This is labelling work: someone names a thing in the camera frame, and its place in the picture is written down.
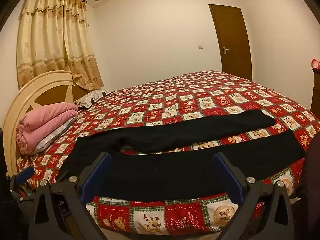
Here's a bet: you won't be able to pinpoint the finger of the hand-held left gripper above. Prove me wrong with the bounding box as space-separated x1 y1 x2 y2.
14 166 35 185

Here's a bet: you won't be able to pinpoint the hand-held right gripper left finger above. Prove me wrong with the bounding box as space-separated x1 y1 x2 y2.
28 151 112 240

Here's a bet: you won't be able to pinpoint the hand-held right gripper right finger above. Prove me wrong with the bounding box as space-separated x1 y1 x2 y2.
212 152 297 240

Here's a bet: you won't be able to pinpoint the black pants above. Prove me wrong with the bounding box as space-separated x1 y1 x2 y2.
57 109 306 200

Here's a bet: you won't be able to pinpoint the folded pink blanket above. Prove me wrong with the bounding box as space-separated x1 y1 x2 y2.
15 103 79 155

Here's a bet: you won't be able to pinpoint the cream wooden headboard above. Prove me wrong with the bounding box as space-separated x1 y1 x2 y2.
1 70 88 178

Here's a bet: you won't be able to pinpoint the dark cloth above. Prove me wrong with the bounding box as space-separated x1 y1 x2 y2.
296 132 320 240

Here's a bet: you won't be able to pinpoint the red bear printed quilt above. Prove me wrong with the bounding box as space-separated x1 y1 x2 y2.
16 70 320 235

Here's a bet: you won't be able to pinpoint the wooden cabinet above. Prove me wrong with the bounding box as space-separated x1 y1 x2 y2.
310 69 320 120

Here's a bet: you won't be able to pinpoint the cream floral curtain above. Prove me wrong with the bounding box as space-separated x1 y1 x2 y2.
16 0 104 90

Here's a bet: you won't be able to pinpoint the brown wooden door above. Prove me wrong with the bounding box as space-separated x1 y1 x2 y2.
208 4 253 82

